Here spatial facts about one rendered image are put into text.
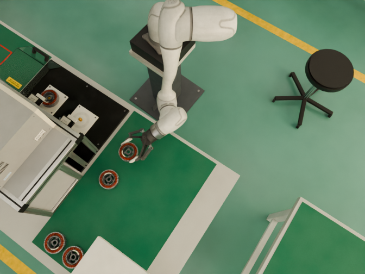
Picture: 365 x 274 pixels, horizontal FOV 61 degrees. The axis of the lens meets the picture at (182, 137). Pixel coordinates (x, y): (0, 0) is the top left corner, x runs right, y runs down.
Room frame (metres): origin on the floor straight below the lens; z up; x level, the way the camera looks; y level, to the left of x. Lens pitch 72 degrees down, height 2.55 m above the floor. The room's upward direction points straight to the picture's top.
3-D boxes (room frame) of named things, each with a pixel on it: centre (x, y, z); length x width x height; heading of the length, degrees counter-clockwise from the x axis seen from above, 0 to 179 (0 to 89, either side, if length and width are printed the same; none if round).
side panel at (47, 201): (0.23, 0.67, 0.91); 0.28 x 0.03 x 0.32; 146
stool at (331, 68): (1.15, -1.09, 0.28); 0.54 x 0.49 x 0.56; 146
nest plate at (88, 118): (0.67, 0.62, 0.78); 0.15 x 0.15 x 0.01; 56
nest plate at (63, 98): (0.81, 0.82, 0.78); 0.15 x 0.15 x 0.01; 56
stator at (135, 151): (0.47, 0.31, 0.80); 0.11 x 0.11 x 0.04
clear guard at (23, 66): (0.84, 0.87, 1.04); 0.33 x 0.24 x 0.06; 146
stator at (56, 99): (0.81, 0.82, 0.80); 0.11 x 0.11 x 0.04
